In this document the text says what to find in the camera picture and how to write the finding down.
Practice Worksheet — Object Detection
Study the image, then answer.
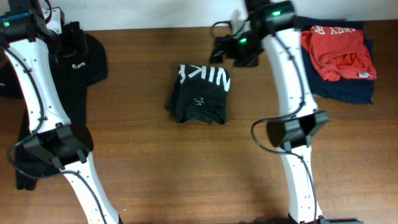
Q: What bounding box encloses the dark green t-shirt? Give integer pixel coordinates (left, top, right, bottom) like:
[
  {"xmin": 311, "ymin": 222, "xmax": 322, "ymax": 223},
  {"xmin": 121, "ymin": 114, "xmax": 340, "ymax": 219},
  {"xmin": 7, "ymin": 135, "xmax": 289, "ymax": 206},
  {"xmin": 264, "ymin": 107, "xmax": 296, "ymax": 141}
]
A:
[{"xmin": 167, "ymin": 64, "xmax": 231, "ymax": 124}]

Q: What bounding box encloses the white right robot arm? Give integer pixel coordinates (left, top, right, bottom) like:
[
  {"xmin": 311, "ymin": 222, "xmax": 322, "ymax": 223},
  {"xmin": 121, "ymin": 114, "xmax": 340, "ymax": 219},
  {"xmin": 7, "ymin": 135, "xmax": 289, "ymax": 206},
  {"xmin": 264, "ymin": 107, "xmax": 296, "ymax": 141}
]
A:
[{"xmin": 209, "ymin": 1, "xmax": 328, "ymax": 223}]

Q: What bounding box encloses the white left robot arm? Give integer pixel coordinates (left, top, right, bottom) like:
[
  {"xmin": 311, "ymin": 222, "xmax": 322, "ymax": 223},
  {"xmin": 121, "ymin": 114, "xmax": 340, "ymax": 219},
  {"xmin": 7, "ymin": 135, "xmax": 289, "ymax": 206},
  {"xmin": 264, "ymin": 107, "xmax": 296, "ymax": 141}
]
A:
[{"xmin": 1, "ymin": 1, "xmax": 122, "ymax": 223}]

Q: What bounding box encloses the black zip-neck sweater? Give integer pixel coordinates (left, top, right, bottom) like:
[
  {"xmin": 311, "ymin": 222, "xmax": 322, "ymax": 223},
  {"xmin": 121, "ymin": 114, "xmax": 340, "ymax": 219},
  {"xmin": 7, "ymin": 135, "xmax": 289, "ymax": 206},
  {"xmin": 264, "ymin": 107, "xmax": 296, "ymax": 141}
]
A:
[{"xmin": 1, "ymin": 32, "xmax": 108, "ymax": 191}]

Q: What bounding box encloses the red printed t-shirt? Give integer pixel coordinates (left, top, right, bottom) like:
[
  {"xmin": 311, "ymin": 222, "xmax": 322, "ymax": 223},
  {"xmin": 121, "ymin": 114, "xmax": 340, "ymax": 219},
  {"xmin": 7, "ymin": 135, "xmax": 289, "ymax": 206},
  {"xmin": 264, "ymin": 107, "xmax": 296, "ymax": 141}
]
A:
[{"xmin": 301, "ymin": 26, "xmax": 377, "ymax": 82}]

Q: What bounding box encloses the navy blue folded garment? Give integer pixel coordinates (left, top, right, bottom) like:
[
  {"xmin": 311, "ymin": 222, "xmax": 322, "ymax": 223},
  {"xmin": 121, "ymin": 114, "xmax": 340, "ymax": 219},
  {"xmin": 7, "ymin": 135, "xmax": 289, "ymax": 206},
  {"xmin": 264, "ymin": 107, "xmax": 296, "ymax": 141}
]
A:
[{"xmin": 296, "ymin": 16, "xmax": 374, "ymax": 105}]

